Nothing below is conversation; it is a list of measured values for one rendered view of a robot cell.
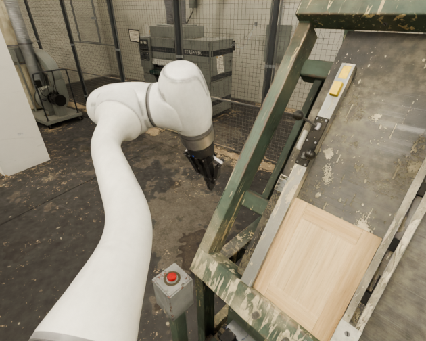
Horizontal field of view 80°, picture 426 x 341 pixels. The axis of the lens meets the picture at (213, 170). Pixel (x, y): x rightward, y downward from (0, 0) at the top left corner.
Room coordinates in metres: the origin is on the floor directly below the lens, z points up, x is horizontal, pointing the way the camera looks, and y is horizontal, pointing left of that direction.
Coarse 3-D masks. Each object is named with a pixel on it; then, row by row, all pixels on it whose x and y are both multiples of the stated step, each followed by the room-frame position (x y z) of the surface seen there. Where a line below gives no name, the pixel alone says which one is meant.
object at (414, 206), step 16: (416, 176) 0.63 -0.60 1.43; (416, 192) 0.60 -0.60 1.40; (400, 208) 0.59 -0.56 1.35; (416, 208) 0.59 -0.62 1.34; (400, 224) 0.58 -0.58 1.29; (416, 224) 0.54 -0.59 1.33; (384, 240) 0.55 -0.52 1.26; (400, 240) 0.53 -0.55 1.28; (384, 256) 0.53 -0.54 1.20; (400, 256) 0.50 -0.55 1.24; (368, 272) 0.50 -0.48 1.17; (384, 272) 0.49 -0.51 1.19; (368, 288) 0.49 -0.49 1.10; (384, 288) 0.46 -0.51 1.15; (352, 304) 0.45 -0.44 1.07; (368, 304) 0.44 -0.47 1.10; (352, 320) 0.44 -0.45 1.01; (336, 336) 0.41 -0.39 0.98; (352, 336) 0.39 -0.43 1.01
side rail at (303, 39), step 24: (288, 48) 1.22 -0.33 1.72; (312, 48) 1.27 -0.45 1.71; (288, 72) 1.14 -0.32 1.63; (288, 96) 1.16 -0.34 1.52; (264, 120) 1.06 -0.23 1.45; (264, 144) 1.05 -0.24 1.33; (240, 168) 0.97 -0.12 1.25; (240, 192) 0.94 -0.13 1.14; (216, 216) 0.88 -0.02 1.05; (216, 240) 0.83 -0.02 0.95
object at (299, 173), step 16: (352, 64) 1.01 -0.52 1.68; (336, 80) 1.01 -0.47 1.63; (320, 112) 0.96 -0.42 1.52; (336, 112) 0.96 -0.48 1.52; (320, 144) 0.89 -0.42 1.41; (304, 176) 0.84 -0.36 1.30; (288, 192) 0.81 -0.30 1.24; (288, 208) 0.77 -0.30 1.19; (272, 224) 0.75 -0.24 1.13; (272, 240) 0.71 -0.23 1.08; (256, 256) 0.70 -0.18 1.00; (256, 272) 0.65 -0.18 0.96
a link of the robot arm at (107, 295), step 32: (96, 96) 0.57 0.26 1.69; (128, 96) 0.54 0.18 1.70; (96, 128) 0.47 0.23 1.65; (128, 128) 0.51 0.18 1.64; (96, 160) 0.38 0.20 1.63; (128, 192) 0.29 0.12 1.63; (128, 224) 0.23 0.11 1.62; (96, 256) 0.19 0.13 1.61; (128, 256) 0.19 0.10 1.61; (96, 288) 0.15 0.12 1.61; (128, 288) 0.16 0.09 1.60; (64, 320) 0.12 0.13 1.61; (96, 320) 0.12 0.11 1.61; (128, 320) 0.14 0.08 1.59
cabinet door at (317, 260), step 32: (288, 224) 0.74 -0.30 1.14; (320, 224) 0.69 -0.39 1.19; (288, 256) 0.66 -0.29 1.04; (320, 256) 0.62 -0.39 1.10; (352, 256) 0.58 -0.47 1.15; (256, 288) 0.63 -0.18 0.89; (288, 288) 0.58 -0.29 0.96; (320, 288) 0.55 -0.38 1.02; (352, 288) 0.51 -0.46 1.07; (320, 320) 0.48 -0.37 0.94
